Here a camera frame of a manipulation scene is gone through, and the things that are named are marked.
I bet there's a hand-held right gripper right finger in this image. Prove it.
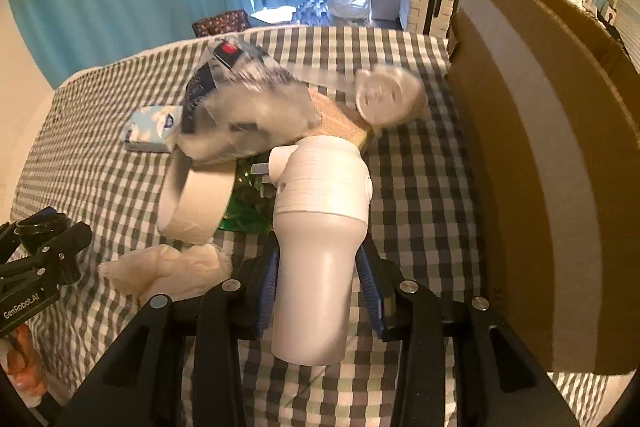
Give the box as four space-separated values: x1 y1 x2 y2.
354 242 583 427

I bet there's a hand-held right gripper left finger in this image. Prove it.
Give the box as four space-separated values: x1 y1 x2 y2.
55 249 281 427

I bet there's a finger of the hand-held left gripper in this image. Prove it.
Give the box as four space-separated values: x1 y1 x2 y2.
17 222 94 286

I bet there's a white plug-in device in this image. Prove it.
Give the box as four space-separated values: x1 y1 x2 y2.
255 134 375 367

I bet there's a green box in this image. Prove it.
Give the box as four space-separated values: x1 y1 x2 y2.
217 154 278 235

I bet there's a white cloth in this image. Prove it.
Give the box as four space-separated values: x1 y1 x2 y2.
97 243 233 308

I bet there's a white tape roll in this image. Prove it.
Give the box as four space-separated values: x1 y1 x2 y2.
156 149 235 245

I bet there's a blue tissue pack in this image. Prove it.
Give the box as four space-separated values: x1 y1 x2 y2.
120 105 182 154

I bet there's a tan box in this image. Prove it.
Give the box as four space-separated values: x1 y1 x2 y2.
306 88 373 152

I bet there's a clear wet wipes packet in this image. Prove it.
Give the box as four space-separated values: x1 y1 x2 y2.
177 34 323 168

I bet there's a round clear plastic container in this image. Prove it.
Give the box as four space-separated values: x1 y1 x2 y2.
354 64 430 130

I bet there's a cardboard box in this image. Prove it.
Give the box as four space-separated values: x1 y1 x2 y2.
444 0 640 378

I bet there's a person's left hand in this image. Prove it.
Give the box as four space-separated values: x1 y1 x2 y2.
2 324 48 408

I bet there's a checked cloth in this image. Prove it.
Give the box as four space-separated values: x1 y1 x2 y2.
10 26 608 427

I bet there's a dotted patterned bag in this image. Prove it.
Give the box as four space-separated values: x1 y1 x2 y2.
192 9 251 38

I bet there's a pack of water bottles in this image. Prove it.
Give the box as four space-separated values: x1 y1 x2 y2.
295 0 333 26

